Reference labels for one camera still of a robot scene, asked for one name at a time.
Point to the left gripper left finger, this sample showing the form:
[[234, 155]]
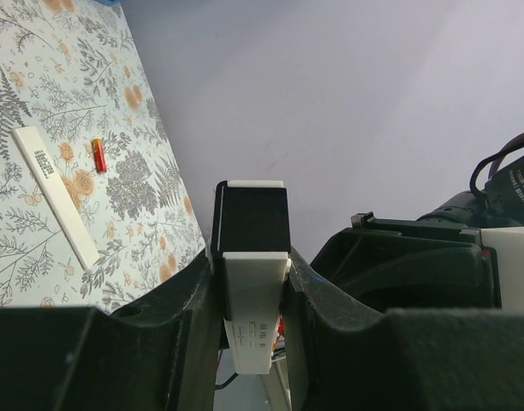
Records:
[[158, 352]]

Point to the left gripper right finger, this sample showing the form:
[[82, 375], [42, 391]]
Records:
[[343, 355]]

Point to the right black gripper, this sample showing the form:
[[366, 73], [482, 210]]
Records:
[[388, 264]]

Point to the red battery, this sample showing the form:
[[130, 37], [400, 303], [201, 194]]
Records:
[[98, 156], [278, 345]]

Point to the white remote control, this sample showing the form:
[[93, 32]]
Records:
[[249, 250]]

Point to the white remote battery cover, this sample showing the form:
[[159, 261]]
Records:
[[39, 161]]

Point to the floral table mat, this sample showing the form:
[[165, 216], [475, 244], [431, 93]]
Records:
[[71, 70]]

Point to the blue shelf unit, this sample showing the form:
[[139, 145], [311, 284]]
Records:
[[109, 2]]

